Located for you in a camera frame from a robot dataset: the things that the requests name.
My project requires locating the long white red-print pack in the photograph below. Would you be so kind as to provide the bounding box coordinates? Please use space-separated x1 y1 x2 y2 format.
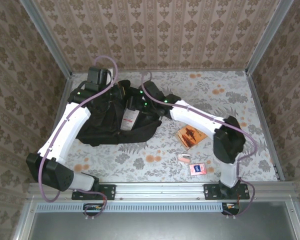
119 108 141 132

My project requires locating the black backpack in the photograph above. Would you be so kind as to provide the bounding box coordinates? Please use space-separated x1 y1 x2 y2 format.
76 79 163 147

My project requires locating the orange book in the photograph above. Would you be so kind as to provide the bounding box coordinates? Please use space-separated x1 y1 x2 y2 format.
175 124 208 151

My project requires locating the small pink white stapler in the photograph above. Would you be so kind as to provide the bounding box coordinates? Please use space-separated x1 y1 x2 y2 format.
177 152 192 163

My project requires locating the pink pack with blue label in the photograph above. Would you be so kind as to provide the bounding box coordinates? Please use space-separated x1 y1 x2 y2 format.
187 162 207 177

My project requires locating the floral table cover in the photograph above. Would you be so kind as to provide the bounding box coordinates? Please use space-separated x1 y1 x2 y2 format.
46 70 282 183

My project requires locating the small black connector board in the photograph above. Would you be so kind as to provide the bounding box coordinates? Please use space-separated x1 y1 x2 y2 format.
83 203 103 213
222 202 241 216

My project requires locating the grey sheet metal panel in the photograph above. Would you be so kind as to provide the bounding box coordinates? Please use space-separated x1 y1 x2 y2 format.
27 212 300 240

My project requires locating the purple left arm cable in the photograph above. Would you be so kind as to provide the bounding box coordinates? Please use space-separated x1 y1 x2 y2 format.
39 55 119 219

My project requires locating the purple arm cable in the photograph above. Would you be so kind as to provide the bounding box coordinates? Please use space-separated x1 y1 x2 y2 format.
139 71 259 219
39 55 119 219

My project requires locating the aluminium left side rail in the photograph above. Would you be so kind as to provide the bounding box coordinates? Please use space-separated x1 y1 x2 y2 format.
37 74 74 183

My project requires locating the aluminium back rail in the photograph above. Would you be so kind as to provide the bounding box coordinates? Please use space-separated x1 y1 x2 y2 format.
70 67 248 74

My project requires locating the aluminium left corner post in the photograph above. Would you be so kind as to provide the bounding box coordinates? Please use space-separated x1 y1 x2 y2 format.
19 0 73 79

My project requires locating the aluminium corner post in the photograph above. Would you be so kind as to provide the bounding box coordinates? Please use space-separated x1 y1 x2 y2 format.
244 0 295 76
19 0 73 79

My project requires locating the aluminium front frame rail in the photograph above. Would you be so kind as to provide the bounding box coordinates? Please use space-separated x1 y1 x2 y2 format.
27 181 300 201

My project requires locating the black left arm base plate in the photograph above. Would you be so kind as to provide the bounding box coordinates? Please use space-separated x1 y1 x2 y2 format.
71 184 116 201

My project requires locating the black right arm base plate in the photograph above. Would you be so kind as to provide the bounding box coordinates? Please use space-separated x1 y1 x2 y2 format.
203 183 249 201

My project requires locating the grey slotted cable duct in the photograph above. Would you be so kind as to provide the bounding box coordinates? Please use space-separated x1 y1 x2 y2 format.
36 201 227 214

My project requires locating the aluminium right side rail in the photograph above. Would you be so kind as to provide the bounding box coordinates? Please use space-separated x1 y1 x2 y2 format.
244 71 286 182

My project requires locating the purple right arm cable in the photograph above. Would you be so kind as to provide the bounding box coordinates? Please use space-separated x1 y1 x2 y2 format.
139 71 259 219

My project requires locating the aluminium right corner post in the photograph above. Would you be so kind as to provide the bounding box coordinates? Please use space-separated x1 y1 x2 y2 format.
244 0 295 76

